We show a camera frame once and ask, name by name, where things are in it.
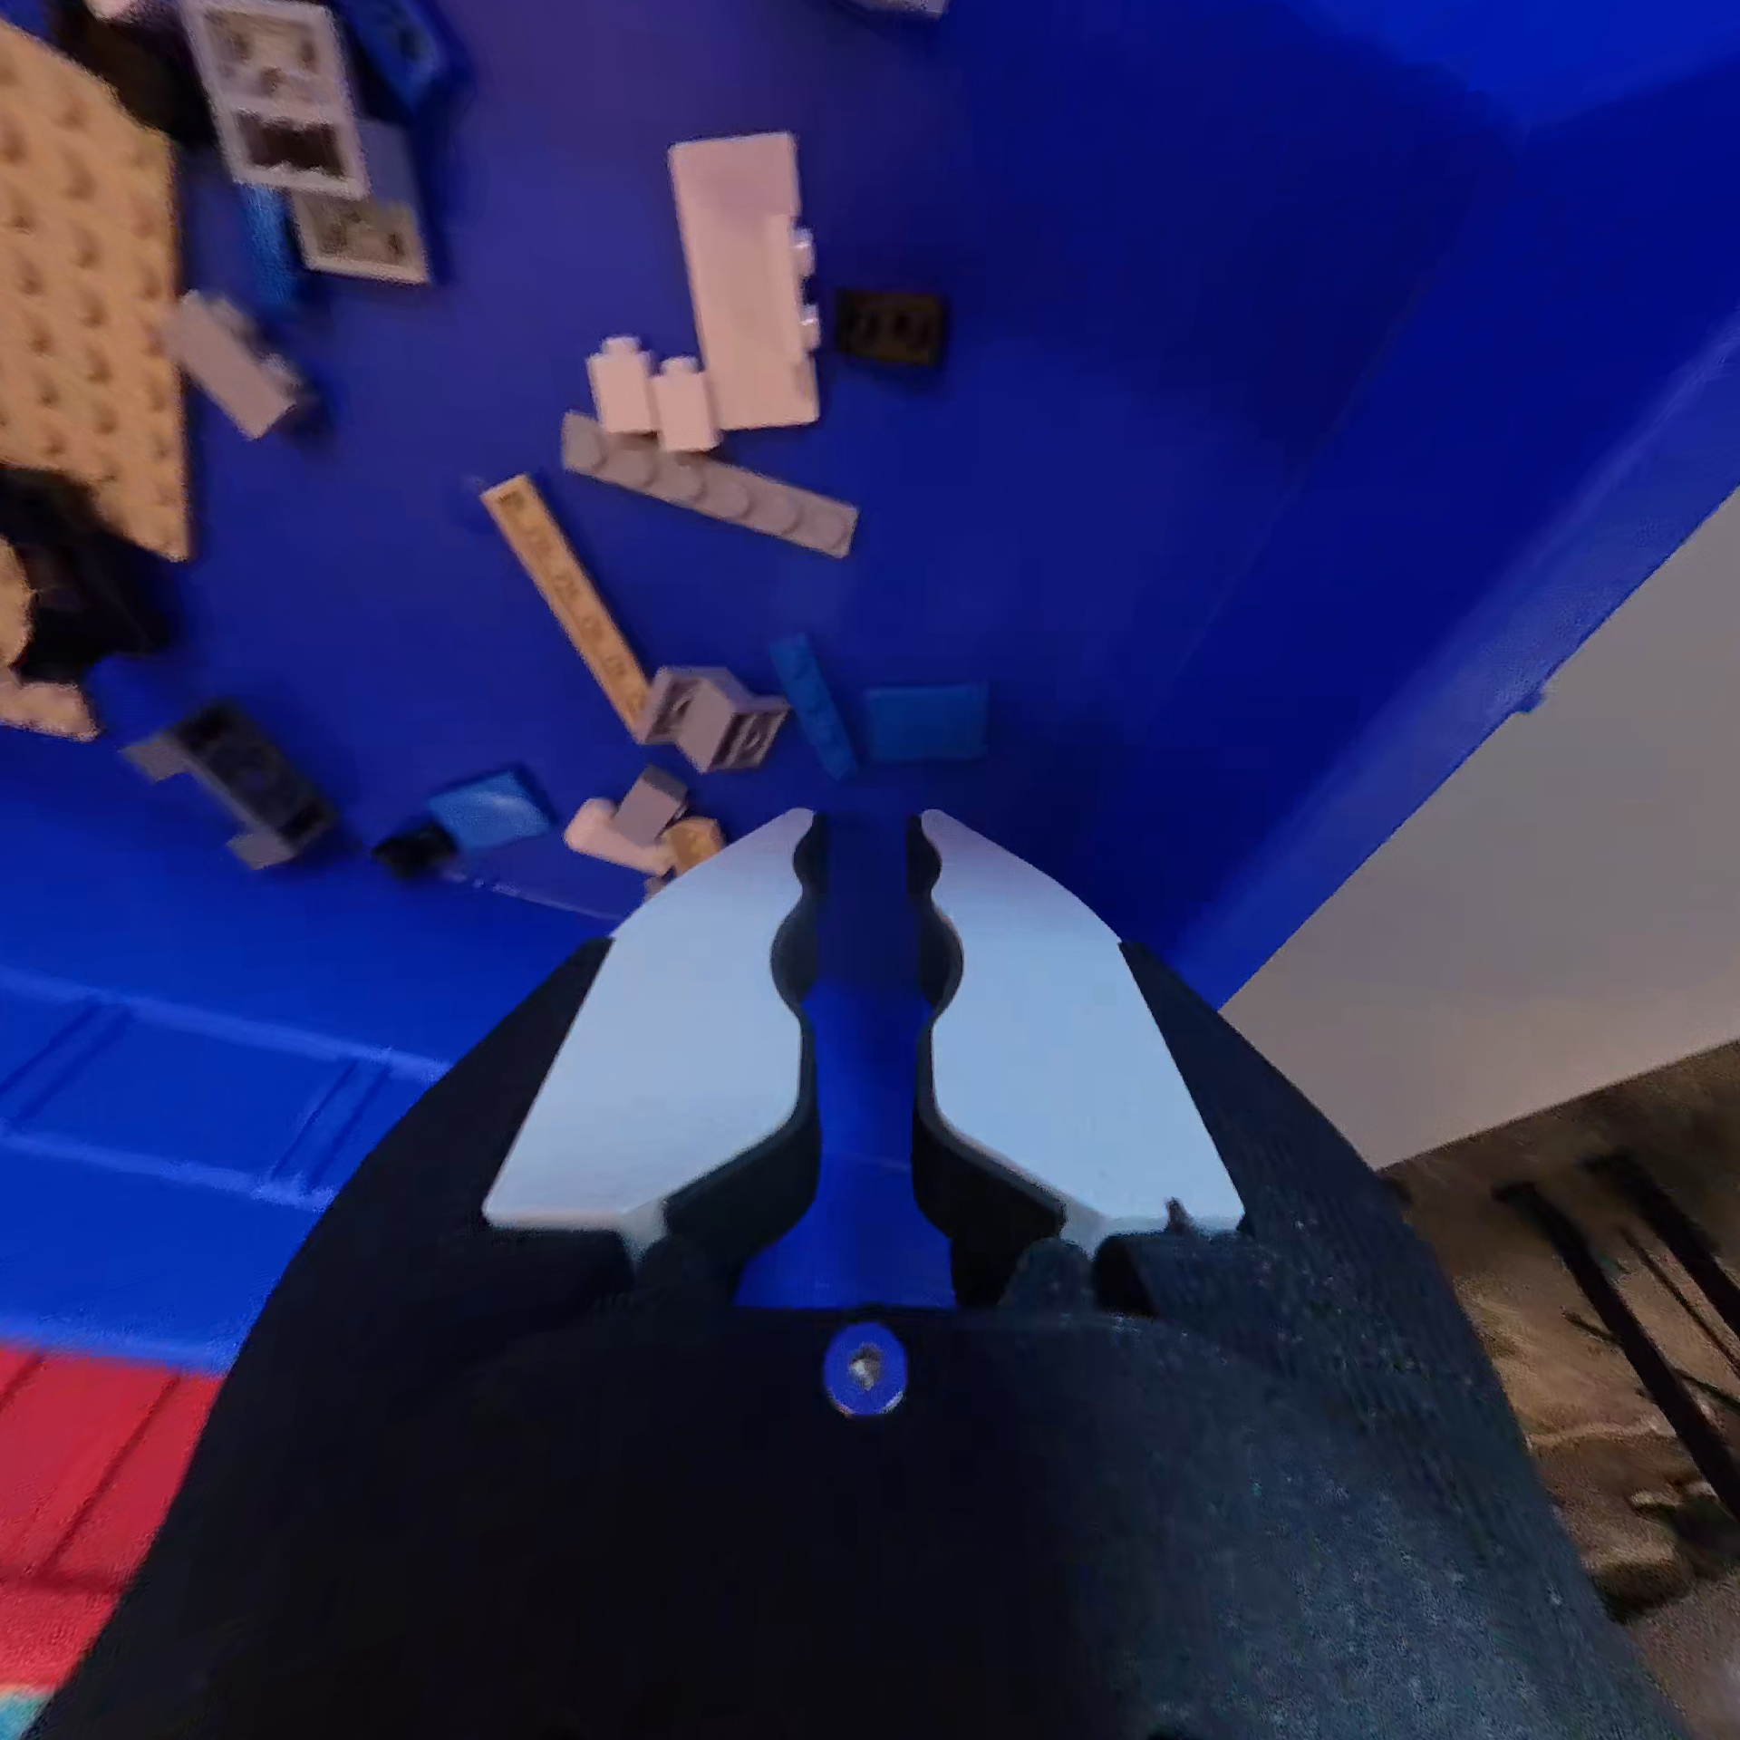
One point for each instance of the large white lego window frame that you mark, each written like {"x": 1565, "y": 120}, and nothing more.
{"x": 273, "y": 93}

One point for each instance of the small black lego plate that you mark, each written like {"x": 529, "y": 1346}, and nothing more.
{"x": 890, "y": 327}

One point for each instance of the blue plastic bin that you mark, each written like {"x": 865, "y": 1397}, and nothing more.
{"x": 1155, "y": 407}

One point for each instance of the long tan lego tile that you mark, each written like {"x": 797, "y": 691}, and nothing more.
{"x": 564, "y": 603}

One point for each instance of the red plastic bin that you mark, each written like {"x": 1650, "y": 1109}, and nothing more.
{"x": 81, "y": 1468}

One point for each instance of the blue lego slope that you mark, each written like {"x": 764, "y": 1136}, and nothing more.
{"x": 489, "y": 811}

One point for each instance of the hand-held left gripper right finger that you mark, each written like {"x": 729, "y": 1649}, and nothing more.
{"x": 1072, "y": 1073}

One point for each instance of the small tan lego brick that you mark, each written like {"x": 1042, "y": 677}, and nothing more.
{"x": 698, "y": 841}

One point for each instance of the small white lego window frame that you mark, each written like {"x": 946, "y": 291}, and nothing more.
{"x": 361, "y": 238}

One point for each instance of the small grey lego brick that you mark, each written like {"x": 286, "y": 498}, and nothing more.
{"x": 652, "y": 797}

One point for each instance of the tan black lego assembly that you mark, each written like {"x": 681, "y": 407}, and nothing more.
{"x": 61, "y": 612}

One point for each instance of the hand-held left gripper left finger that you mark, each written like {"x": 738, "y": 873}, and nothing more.
{"x": 652, "y": 1059}

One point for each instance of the small white lego brick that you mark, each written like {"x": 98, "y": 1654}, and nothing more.
{"x": 622, "y": 385}
{"x": 683, "y": 405}

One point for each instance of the small black lego piece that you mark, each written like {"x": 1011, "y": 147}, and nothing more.
{"x": 413, "y": 849}

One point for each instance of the white lego panel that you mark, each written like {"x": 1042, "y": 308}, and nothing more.
{"x": 742, "y": 273}

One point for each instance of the tan lego baseplate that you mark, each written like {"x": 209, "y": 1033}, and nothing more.
{"x": 81, "y": 273}

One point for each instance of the white lego clip piece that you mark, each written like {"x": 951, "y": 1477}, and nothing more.
{"x": 604, "y": 831}

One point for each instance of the blue lego plate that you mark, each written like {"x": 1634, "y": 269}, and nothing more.
{"x": 813, "y": 706}
{"x": 269, "y": 252}

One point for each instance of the dark grey lego bracket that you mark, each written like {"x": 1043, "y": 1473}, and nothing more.
{"x": 239, "y": 783}

